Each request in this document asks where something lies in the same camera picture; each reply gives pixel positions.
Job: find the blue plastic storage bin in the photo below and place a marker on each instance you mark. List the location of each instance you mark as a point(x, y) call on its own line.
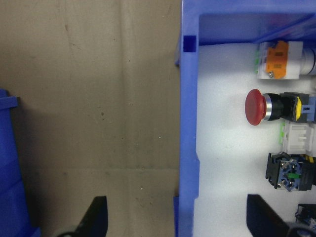
point(188, 123)
point(12, 160)

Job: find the red button black contact block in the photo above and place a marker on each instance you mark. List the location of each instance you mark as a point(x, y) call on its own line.
point(288, 172)

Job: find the white foam liner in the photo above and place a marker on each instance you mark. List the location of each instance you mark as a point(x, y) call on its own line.
point(222, 160)

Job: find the red mushroom push button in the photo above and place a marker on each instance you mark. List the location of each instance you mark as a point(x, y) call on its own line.
point(255, 107)

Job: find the yellow push button switch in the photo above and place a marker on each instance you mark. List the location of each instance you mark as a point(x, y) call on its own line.
point(307, 213)

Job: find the switch with orange contact block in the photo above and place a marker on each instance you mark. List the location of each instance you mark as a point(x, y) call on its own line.
point(279, 61)

